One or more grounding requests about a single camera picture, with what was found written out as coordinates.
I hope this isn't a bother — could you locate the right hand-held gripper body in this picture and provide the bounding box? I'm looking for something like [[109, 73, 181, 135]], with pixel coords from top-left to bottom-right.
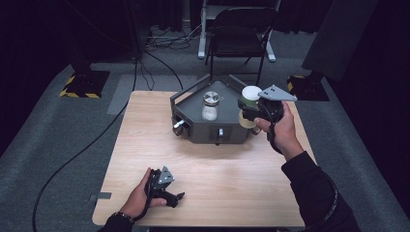
[[257, 84, 298, 124]]

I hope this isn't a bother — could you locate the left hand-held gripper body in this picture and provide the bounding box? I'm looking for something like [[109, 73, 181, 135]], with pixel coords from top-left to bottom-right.
[[144, 165, 176, 199]]

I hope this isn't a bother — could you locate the yellowish jar with white lid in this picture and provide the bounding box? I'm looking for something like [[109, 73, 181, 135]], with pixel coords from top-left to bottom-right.
[[237, 85, 264, 130]]

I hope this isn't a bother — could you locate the glass jar with silver lid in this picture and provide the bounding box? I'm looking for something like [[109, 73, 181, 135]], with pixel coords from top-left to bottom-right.
[[201, 91, 221, 122]]

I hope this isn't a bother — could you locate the dark grey corner rack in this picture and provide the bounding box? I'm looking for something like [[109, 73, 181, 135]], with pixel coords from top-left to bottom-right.
[[169, 73, 273, 146]]

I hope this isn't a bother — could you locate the person's left hand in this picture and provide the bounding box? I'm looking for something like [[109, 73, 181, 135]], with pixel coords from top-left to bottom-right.
[[119, 167, 167, 220]]

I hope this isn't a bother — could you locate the person's right hand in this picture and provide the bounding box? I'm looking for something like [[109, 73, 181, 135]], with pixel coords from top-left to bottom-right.
[[254, 101, 305, 162]]

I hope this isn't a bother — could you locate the black yellow-striped stand base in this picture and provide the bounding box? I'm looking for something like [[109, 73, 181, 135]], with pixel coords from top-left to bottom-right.
[[59, 70, 111, 100], [286, 74, 331, 102]]

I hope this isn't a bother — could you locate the grey tape strip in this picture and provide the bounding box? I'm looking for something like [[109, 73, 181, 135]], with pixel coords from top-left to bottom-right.
[[89, 191, 113, 203]]

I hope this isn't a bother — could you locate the black folding chair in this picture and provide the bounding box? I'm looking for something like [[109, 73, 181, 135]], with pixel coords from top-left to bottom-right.
[[205, 7, 280, 88]]

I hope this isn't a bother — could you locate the dark grey tilted panel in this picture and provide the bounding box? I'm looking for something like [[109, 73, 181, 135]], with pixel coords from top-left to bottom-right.
[[301, 0, 380, 81]]

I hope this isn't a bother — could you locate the left hand-held gripper cable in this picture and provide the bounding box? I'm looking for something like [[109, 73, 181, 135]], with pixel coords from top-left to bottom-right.
[[132, 170, 156, 222]]

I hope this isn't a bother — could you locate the hand-held gripper cable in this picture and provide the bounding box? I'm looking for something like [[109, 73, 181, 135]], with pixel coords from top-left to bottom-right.
[[132, 170, 156, 222], [262, 101, 284, 155]]

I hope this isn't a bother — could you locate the right hand-held gripper cable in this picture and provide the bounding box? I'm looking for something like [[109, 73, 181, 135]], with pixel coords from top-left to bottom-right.
[[262, 101, 284, 155]]

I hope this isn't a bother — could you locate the black wrist bracelet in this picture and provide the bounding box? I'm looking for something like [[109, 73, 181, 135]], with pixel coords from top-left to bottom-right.
[[110, 211, 135, 225]]

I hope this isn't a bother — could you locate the long black floor cable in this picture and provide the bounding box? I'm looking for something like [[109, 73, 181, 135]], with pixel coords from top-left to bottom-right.
[[31, 49, 185, 232]]

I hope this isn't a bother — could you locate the bundle of floor cables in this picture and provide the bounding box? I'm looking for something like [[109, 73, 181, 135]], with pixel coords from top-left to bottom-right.
[[144, 23, 203, 51]]

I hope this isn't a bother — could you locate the black stand post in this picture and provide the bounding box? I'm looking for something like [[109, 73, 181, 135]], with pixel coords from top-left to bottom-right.
[[122, 0, 153, 64]]

